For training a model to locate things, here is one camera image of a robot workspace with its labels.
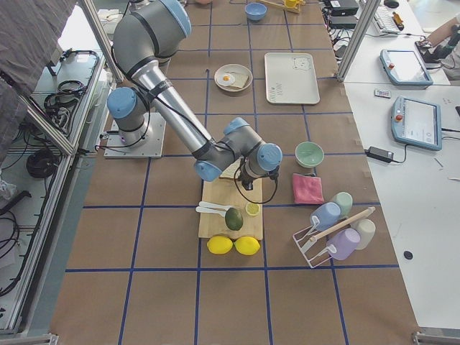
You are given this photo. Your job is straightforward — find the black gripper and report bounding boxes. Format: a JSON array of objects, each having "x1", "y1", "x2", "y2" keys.
[{"x1": 238, "y1": 165, "x2": 254, "y2": 190}]

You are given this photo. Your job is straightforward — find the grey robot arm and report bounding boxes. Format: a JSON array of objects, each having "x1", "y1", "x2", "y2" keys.
[{"x1": 108, "y1": 1, "x2": 282, "y2": 190}]

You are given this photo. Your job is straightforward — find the bread slice on plate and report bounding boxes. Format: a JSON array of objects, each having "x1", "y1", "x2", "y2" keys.
[{"x1": 229, "y1": 73, "x2": 249, "y2": 89}]

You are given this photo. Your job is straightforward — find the cream round plate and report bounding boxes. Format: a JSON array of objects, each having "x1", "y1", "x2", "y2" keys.
[{"x1": 214, "y1": 64, "x2": 253, "y2": 93}]

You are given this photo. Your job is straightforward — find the wooden cutting board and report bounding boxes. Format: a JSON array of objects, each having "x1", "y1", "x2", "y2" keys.
[{"x1": 198, "y1": 178, "x2": 263, "y2": 241}]

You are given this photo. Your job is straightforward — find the lemon slice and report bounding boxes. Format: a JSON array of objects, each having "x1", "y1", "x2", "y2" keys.
[{"x1": 244, "y1": 202, "x2": 262, "y2": 216}]

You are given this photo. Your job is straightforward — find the green avocado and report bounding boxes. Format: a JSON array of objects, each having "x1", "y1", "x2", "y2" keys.
[{"x1": 224, "y1": 208, "x2": 244, "y2": 231}]

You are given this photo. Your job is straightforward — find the white plastic utensil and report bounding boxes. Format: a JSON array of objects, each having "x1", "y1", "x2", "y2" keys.
[{"x1": 195, "y1": 201, "x2": 232, "y2": 217}]

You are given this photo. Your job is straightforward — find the pink cloth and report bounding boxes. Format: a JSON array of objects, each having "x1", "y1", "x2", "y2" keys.
[{"x1": 293, "y1": 173, "x2": 324, "y2": 205}]

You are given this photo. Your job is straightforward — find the right yellow lemon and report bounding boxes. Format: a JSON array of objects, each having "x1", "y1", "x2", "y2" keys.
[{"x1": 234, "y1": 236, "x2": 260, "y2": 256}]

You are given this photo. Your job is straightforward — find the yellow lemon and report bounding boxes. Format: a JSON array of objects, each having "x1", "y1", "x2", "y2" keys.
[
  {"x1": 206, "y1": 235, "x2": 234, "y2": 255},
  {"x1": 234, "y1": 236, "x2": 260, "y2": 256}
]

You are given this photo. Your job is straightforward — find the green bowl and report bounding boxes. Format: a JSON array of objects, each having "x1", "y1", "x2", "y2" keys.
[{"x1": 295, "y1": 142, "x2": 324, "y2": 168}]

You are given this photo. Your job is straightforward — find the left yellow lemon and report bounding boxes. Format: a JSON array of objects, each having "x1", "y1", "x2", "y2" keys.
[{"x1": 206, "y1": 235, "x2": 234, "y2": 255}]

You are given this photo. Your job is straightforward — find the blue mug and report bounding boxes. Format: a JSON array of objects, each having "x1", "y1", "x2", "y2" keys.
[{"x1": 310, "y1": 202, "x2": 341, "y2": 231}]

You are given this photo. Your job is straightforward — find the green mug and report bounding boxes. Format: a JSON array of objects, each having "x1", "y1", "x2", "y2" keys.
[{"x1": 330, "y1": 191, "x2": 353, "y2": 219}]

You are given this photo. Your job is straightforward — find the fried egg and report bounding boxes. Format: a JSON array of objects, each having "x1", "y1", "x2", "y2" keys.
[{"x1": 218, "y1": 72, "x2": 236, "y2": 87}]

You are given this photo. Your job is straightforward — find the cream bear tray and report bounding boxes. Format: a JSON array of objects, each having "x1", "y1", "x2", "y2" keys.
[{"x1": 264, "y1": 52, "x2": 320, "y2": 105}]

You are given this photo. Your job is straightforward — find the purple mug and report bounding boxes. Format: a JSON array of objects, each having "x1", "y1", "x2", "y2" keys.
[{"x1": 326, "y1": 228, "x2": 361, "y2": 260}]

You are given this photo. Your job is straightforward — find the cream mug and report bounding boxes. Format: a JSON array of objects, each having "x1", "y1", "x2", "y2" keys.
[{"x1": 351, "y1": 218, "x2": 376, "y2": 250}]

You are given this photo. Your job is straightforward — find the black power brick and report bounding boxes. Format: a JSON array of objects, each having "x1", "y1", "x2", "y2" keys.
[{"x1": 364, "y1": 146, "x2": 394, "y2": 163}]

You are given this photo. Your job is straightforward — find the blue bowl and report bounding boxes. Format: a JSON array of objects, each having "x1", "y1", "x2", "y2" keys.
[{"x1": 244, "y1": 2, "x2": 267, "y2": 22}]

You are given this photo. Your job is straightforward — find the wooden rack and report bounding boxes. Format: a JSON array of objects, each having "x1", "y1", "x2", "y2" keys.
[{"x1": 259, "y1": 0, "x2": 305, "y2": 14}]

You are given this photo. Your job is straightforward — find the near teach pendant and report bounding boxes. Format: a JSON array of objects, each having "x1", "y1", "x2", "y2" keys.
[{"x1": 390, "y1": 96, "x2": 442, "y2": 151}]

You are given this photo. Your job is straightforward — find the teach pendant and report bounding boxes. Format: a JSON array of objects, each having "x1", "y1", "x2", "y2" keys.
[
  {"x1": 390, "y1": 96, "x2": 442, "y2": 151},
  {"x1": 379, "y1": 50, "x2": 433, "y2": 88}
]

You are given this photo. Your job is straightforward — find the yellow cup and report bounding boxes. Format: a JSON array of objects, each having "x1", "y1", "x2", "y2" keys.
[{"x1": 284, "y1": 0, "x2": 296, "y2": 8}]

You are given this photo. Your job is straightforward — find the far teach pendant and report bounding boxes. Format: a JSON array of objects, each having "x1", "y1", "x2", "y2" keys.
[{"x1": 379, "y1": 50, "x2": 433, "y2": 88}]

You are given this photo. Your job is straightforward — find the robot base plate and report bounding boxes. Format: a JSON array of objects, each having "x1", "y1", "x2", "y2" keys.
[{"x1": 103, "y1": 112, "x2": 166, "y2": 159}]

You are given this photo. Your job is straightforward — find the aluminium frame post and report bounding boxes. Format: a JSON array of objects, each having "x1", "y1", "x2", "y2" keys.
[{"x1": 336, "y1": 0, "x2": 380, "y2": 82}]

